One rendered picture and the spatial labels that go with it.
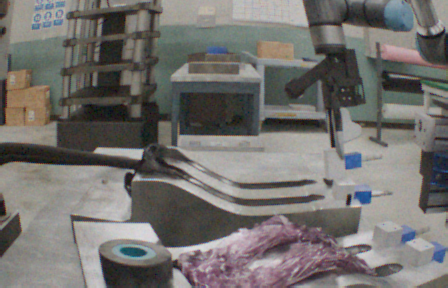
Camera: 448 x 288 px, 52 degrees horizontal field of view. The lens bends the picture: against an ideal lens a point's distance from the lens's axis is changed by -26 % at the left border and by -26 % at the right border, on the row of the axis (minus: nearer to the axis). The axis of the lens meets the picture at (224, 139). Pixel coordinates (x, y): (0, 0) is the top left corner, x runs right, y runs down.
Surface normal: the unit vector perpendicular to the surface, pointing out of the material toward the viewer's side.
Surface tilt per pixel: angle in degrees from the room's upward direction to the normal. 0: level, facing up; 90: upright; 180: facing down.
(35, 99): 87
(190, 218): 90
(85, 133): 90
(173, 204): 90
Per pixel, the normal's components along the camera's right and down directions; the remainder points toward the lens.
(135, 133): 0.00, 0.18
